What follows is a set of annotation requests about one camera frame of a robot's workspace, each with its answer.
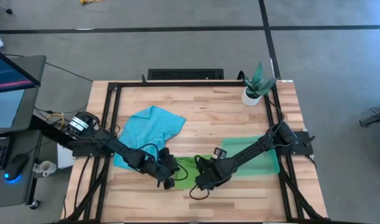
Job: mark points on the gray computer desk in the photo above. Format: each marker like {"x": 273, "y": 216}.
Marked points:
{"x": 34, "y": 109}

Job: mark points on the black aluminium table frame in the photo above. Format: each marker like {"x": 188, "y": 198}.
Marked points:
{"x": 177, "y": 84}

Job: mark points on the white mug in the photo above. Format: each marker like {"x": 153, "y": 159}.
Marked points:
{"x": 48, "y": 168}

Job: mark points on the black floor stand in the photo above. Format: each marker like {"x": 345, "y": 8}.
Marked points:
{"x": 371, "y": 119}

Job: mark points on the gray office chair base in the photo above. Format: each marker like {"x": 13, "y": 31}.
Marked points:
{"x": 8, "y": 11}

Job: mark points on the blue microfiber towel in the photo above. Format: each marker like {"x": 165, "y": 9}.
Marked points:
{"x": 152, "y": 124}

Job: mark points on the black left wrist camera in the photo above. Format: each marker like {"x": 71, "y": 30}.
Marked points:
{"x": 164, "y": 153}

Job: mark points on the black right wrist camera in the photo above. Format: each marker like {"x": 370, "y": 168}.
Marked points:
{"x": 220, "y": 153}

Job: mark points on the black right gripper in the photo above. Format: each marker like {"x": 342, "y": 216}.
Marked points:
{"x": 220, "y": 171}

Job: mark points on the white box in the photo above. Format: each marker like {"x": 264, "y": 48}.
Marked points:
{"x": 63, "y": 158}

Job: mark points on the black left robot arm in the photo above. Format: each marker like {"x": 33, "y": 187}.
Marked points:
{"x": 115, "y": 144}

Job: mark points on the green microfiber towel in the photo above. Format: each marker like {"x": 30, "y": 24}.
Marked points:
{"x": 189, "y": 168}

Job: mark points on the green plant in white pot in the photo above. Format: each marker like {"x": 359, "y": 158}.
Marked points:
{"x": 250, "y": 99}

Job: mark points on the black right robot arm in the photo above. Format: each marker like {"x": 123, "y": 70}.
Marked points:
{"x": 255, "y": 147}

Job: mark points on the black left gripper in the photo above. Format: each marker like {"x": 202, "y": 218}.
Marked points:
{"x": 158, "y": 168}

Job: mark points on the translucent teal plastic basket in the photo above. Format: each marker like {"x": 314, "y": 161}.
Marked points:
{"x": 264, "y": 165}

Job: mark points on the black floor grille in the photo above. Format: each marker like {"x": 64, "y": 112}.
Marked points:
{"x": 183, "y": 74}

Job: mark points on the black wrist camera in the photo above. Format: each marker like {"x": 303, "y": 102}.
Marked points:
{"x": 220, "y": 153}
{"x": 164, "y": 153}

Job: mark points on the black computer mouse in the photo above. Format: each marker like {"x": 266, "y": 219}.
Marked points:
{"x": 15, "y": 165}

